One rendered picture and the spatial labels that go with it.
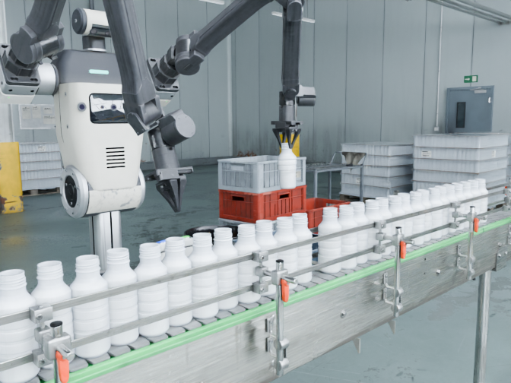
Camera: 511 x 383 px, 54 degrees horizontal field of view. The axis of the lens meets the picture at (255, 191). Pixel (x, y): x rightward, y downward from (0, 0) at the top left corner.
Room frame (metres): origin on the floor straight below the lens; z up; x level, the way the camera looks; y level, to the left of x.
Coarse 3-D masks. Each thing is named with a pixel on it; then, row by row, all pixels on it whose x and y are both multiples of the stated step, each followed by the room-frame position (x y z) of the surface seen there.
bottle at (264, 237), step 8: (256, 224) 1.08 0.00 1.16; (264, 224) 1.07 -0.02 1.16; (256, 232) 1.08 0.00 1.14; (264, 232) 1.07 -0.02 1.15; (256, 240) 1.07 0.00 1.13; (264, 240) 1.07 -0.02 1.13; (272, 240) 1.07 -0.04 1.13; (264, 248) 1.06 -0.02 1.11; (272, 256) 1.07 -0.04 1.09; (264, 264) 1.06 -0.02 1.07; (272, 264) 1.07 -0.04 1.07; (272, 288) 1.07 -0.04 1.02
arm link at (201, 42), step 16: (240, 0) 1.43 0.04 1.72; (256, 0) 1.41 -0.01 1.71; (272, 0) 1.41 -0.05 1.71; (224, 16) 1.47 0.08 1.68; (240, 16) 1.46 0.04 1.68; (192, 32) 1.59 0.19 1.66; (208, 32) 1.50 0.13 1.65; (224, 32) 1.50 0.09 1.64; (192, 48) 1.54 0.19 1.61; (208, 48) 1.54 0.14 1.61; (176, 64) 1.56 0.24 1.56; (192, 64) 1.56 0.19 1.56
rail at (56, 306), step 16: (496, 192) 1.88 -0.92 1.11; (432, 208) 1.54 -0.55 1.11; (368, 224) 1.30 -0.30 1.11; (448, 224) 1.62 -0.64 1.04; (304, 240) 1.12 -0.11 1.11; (320, 240) 1.16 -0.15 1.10; (240, 256) 0.99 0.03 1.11; (352, 256) 1.25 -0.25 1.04; (176, 272) 0.88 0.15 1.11; (192, 272) 0.90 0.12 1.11; (304, 272) 1.12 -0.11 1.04; (112, 288) 0.79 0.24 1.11; (128, 288) 0.81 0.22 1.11; (240, 288) 0.99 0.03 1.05; (64, 304) 0.74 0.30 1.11; (80, 304) 0.75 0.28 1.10; (192, 304) 0.90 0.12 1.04; (208, 304) 0.93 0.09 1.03; (0, 320) 0.67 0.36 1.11; (16, 320) 0.69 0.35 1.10; (144, 320) 0.83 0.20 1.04; (96, 336) 0.77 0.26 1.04; (0, 368) 0.67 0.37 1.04
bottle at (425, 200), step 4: (424, 192) 1.56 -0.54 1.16; (428, 192) 1.57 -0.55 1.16; (424, 196) 1.56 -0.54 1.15; (428, 196) 1.57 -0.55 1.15; (424, 200) 1.56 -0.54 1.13; (428, 200) 1.57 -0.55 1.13; (424, 204) 1.55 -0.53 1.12; (428, 204) 1.55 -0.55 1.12; (432, 204) 1.57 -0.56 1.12; (428, 216) 1.55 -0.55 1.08; (428, 220) 1.55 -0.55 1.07; (424, 224) 1.55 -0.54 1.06; (428, 224) 1.55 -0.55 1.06; (424, 228) 1.55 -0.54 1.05; (428, 228) 1.55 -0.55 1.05; (424, 236) 1.55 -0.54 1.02; (428, 236) 1.55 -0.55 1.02; (424, 240) 1.55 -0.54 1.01; (428, 240) 1.55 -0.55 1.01
